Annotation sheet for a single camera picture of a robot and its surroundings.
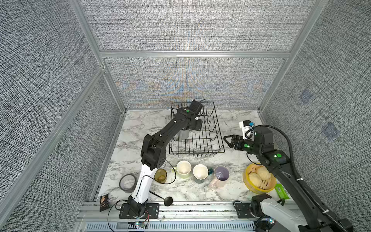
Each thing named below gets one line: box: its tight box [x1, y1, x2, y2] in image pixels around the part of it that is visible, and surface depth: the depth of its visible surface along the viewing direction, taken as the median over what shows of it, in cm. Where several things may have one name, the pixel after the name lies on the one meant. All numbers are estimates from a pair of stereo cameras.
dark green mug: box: [192, 163, 215, 184], surface depth 79 cm
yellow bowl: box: [242, 162, 277, 194], surface depth 80 cm
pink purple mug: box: [208, 165, 230, 189], surface depth 79 cm
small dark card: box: [99, 193, 110, 213], surface depth 76 cm
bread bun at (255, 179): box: [248, 172, 263, 188], surface depth 81 cm
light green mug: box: [170, 160, 192, 179], surface depth 81 cm
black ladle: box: [148, 190, 173, 207], surface depth 79 cm
